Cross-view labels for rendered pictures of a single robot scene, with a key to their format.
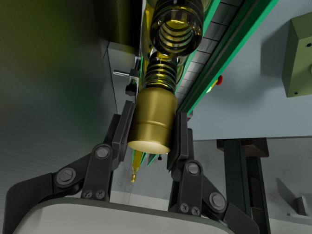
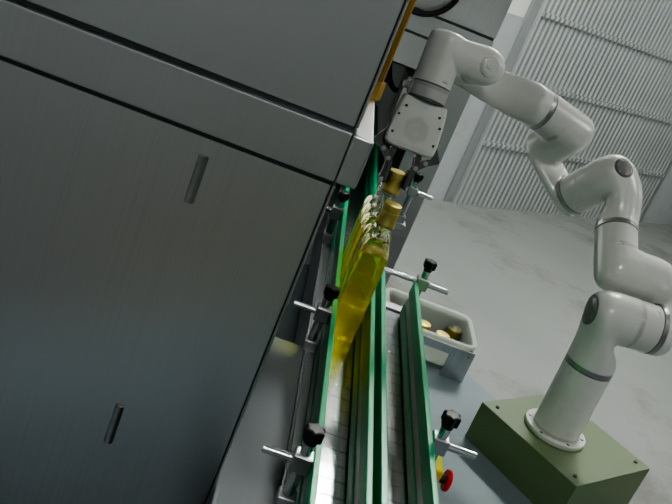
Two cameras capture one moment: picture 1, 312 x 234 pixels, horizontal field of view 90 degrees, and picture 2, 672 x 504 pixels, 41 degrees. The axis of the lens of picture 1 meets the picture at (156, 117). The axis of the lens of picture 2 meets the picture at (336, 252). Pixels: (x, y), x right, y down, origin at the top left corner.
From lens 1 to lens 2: 182 cm
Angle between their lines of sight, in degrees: 132
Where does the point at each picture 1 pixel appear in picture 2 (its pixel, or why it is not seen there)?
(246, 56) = (458, 473)
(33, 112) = not seen: hidden behind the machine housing
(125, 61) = (283, 349)
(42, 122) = not seen: hidden behind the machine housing
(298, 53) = (499, 415)
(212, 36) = (390, 350)
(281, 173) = not seen: outside the picture
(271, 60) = (500, 486)
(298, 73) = (531, 440)
